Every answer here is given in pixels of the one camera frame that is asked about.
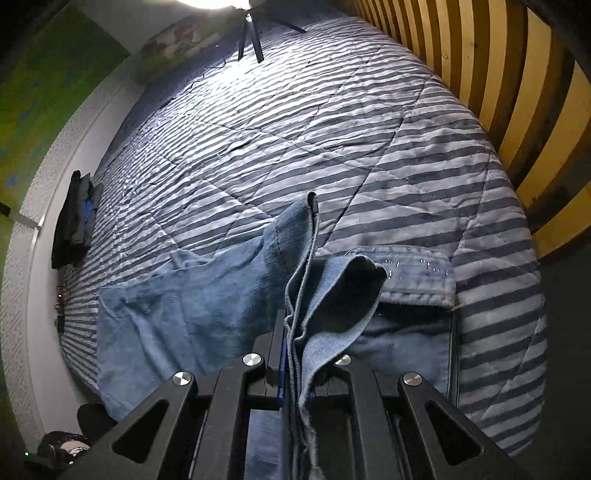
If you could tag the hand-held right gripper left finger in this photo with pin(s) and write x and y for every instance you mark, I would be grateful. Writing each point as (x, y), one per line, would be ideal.
(280, 360)

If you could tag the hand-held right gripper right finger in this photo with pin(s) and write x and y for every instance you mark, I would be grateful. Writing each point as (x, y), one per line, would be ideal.
(332, 392)

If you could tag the blue denim pants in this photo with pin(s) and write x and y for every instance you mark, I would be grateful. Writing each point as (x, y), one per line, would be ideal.
(207, 314)

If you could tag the blue white striped blanket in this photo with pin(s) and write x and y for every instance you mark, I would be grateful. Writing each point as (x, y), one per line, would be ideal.
(323, 138)

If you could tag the black folded clothes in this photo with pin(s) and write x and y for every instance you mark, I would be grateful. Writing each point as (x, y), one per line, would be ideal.
(74, 221)

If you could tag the black white pole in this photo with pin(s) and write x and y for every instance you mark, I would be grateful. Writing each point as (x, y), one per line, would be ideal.
(25, 220)

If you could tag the black tripod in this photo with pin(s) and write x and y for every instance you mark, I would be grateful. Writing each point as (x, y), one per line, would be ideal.
(242, 37)

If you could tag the green patterned pillow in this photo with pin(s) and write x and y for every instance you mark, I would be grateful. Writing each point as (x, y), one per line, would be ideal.
(175, 37)

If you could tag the green wall poster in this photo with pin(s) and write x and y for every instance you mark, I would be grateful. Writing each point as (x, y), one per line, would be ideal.
(41, 101)

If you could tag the wooden slatted bed rail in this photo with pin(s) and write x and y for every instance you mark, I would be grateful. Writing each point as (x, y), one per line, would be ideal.
(508, 69)

